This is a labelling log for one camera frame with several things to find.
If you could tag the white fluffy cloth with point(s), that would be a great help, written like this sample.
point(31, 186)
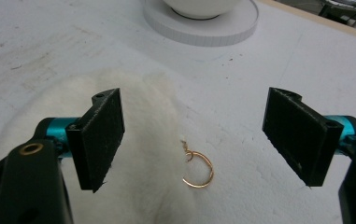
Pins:
point(141, 149)

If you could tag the white round coaster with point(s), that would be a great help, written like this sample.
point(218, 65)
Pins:
point(201, 26)

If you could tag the gold hoop earring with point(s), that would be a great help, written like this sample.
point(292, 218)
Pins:
point(199, 169)

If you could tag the metal stand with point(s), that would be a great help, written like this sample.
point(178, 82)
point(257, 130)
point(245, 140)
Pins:
point(350, 11)

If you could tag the white bowl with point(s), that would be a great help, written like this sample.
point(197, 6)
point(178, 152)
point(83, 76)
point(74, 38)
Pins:
point(201, 7)

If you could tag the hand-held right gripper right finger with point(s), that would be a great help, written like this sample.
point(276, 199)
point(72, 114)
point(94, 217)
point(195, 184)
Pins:
point(303, 140)

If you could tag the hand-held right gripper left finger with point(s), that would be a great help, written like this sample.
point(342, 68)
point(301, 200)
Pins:
point(99, 140)

